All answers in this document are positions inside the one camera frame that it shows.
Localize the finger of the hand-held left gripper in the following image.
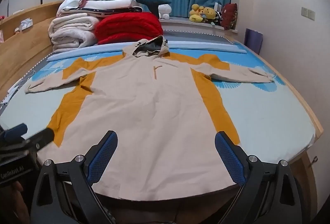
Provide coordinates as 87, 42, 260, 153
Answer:
0, 123, 28, 143
25, 128, 54, 151

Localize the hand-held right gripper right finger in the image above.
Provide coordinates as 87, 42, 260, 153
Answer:
215, 131, 307, 224

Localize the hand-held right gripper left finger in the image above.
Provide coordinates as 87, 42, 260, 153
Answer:
30, 131, 118, 224

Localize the beige and mustard hooded jacket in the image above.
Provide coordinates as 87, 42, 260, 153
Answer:
24, 36, 275, 201

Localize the person's left forearm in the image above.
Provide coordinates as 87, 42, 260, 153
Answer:
0, 183, 29, 224

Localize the tissue pack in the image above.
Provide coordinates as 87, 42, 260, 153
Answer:
20, 18, 33, 31

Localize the white folded quilt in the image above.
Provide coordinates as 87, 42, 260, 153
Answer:
48, 13, 100, 53

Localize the light blue foam strip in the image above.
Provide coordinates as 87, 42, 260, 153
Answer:
47, 42, 247, 62

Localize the purple bag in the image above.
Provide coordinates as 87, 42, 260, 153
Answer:
244, 28, 263, 54

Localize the grey bed sheet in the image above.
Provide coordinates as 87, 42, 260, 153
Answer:
160, 29, 240, 45

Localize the red folded blanket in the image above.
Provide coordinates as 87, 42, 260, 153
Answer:
94, 11, 164, 45

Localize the white crumpled cloth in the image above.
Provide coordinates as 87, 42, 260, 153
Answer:
57, 0, 88, 17

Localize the black and white striped plush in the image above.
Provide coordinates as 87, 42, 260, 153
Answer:
213, 11, 224, 26

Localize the dark red cushion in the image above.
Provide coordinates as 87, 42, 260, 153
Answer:
221, 3, 238, 31

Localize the window sill ledge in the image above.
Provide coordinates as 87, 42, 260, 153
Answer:
160, 18, 238, 34

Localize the dark-trimmed folded blanket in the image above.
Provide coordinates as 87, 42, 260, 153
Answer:
75, 6, 143, 18

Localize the yellow bear plush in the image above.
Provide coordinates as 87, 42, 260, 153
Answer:
202, 7, 216, 21

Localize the yellow duck plush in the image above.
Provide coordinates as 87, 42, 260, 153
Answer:
189, 4, 205, 23

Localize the white folded blanket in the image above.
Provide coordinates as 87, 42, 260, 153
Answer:
85, 0, 139, 10

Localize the white plush toy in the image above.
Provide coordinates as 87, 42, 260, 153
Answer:
158, 4, 172, 20

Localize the white cable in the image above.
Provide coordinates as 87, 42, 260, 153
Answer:
0, 69, 35, 104

